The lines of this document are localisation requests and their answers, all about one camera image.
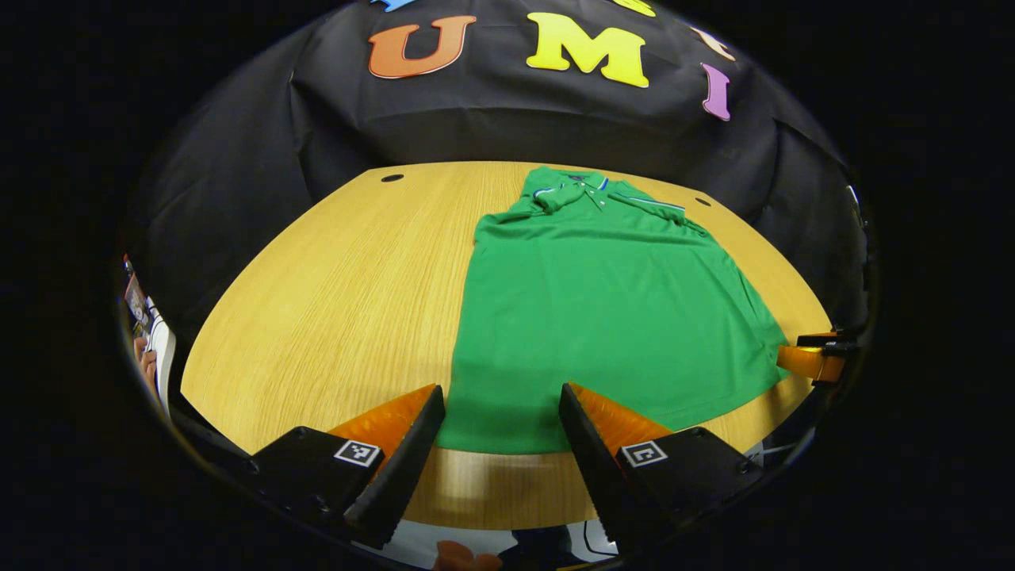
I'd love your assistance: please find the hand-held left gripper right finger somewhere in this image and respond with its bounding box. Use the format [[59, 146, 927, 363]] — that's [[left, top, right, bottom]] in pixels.
[[558, 383, 764, 556]]

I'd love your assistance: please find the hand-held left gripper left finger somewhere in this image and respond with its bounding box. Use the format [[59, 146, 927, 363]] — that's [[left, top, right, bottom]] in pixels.
[[251, 384, 446, 550]]

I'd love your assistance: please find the green T-shirt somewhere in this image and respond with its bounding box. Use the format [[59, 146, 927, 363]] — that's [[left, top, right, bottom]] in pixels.
[[435, 165, 791, 455]]

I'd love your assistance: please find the person's dark clothing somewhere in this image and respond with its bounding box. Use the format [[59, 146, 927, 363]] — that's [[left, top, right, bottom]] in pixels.
[[500, 526, 573, 570]]

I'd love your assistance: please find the white side table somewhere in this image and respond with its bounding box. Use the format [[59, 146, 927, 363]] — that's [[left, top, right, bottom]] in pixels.
[[147, 297, 178, 417]]

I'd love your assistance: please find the black cable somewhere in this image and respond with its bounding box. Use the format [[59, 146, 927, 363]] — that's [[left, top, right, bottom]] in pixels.
[[583, 519, 618, 558]]

